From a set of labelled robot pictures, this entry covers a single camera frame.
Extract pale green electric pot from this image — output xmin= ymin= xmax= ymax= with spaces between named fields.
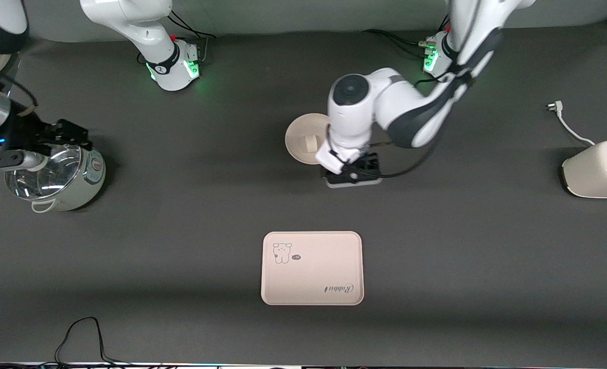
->
xmin=5 ymin=145 xmax=107 ymax=213

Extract cream rectangular rabbit tray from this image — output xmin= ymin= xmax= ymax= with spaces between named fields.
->
xmin=260 ymin=231 xmax=365 ymax=306

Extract black arm base cables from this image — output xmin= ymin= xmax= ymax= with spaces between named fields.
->
xmin=166 ymin=9 xmax=218 ymax=65
xmin=361 ymin=11 xmax=457 ymax=58

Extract black looped table-edge cable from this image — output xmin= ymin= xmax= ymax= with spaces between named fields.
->
xmin=0 ymin=316 xmax=132 ymax=367

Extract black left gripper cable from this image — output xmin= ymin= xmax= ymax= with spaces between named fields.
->
xmin=343 ymin=72 xmax=471 ymax=180

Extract black left arm base cables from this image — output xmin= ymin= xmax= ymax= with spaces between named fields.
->
xmin=361 ymin=11 xmax=457 ymax=58

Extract white toaster power cord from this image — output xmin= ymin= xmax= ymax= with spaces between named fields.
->
xmin=545 ymin=100 xmax=597 ymax=147

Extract round cream plate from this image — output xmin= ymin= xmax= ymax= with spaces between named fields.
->
xmin=285 ymin=113 xmax=333 ymax=166

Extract black right arm base cables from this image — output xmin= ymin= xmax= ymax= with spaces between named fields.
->
xmin=166 ymin=9 xmax=218 ymax=65

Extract white two-slot toaster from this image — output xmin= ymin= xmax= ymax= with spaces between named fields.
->
xmin=561 ymin=139 xmax=607 ymax=199

